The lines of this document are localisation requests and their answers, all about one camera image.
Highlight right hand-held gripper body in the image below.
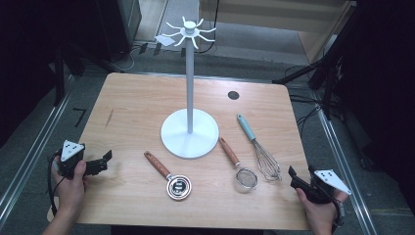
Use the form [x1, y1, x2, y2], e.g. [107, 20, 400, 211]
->
[293, 167, 353, 206]

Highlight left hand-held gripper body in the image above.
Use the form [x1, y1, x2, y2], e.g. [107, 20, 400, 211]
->
[57, 139, 88, 180]

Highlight teal-handled wire whisk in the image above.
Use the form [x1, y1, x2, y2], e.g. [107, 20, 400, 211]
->
[236, 113, 283, 183]

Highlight wooden-handled mesh strainer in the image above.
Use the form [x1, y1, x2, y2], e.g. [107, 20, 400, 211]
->
[218, 136, 259, 194]

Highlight white utensil hook rack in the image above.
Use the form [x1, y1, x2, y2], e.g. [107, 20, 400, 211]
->
[160, 15, 220, 161]

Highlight person's left hand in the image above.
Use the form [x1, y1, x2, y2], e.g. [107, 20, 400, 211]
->
[52, 156, 90, 213]

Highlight person's right hand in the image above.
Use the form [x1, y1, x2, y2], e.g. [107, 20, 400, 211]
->
[295, 187, 349, 230]

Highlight black metal stand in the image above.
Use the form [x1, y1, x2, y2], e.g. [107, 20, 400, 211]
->
[272, 0, 363, 122]
[52, 40, 114, 107]

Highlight white paper tag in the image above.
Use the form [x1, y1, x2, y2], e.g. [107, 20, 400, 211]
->
[154, 33, 177, 47]

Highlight black cabinet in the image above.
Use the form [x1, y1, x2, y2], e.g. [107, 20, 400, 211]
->
[96, 0, 143, 64]

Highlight metal floor rail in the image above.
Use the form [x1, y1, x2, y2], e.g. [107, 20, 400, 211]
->
[0, 76, 75, 227]
[309, 87, 380, 235]

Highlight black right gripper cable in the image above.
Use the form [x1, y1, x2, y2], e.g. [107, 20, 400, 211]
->
[328, 190, 346, 235]

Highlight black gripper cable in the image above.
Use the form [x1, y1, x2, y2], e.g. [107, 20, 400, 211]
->
[328, 190, 346, 235]
[46, 152, 65, 217]

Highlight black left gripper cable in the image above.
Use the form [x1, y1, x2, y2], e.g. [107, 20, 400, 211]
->
[46, 152, 65, 217]

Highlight wooden-handled metal measuring scoop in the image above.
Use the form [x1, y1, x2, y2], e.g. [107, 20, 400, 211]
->
[143, 150, 193, 202]

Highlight black floor cables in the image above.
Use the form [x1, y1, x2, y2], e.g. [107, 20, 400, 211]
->
[283, 65, 344, 140]

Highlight white floor cable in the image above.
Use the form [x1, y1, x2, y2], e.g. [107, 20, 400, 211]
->
[112, 45, 142, 73]

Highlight black hanging cable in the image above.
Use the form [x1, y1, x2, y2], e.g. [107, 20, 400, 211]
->
[195, 0, 220, 55]

